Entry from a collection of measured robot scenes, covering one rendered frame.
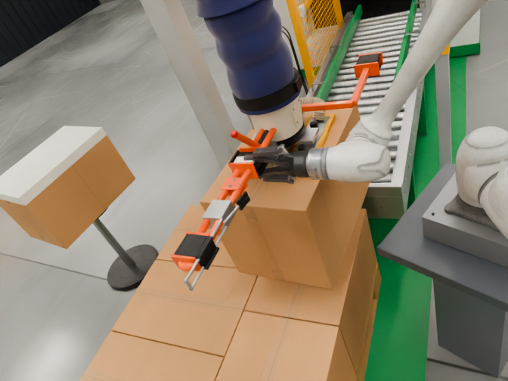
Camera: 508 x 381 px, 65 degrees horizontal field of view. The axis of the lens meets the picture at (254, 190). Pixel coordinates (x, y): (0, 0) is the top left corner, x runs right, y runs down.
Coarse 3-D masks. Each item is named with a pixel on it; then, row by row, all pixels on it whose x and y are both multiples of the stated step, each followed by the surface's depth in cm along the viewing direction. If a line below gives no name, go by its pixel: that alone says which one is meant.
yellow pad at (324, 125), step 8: (312, 120) 149; (320, 120) 148; (328, 120) 147; (320, 128) 144; (328, 128) 143; (320, 136) 140; (296, 144) 142; (304, 144) 139; (312, 144) 138; (320, 144) 137; (296, 176) 131
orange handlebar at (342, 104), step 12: (360, 84) 134; (360, 96) 131; (312, 108) 134; (324, 108) 133; (336, 108) 131; (264, 144) 126; (228, 180) 117; (240, 180) 115; (228, 192) 115; (240, 192) 113; (204, 228) 106; (180, 264) 98; (192, 264) 97
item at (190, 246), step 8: (192, 232) 103; (184, 240) 101; (192, 240) 101; (200, 240) 99; (184, 248) 99; (192, 248) 98; (200, 248) 98; (176, 256) 98; (184, 256) 97; (192, 256) 96; (176, 264) 101
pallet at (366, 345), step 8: (376, 272) 205; (376, 280) 205; (376, 288) 205; (376, 296) 205; (376, 304) 205; (368, 312) 189; (368, 320) 188; (368, 328) 196; (368, 336) 193; (368, 344) 190; (368, 352) 188; (360, 360) 174; (360, 368) 173; (360, 376) 173
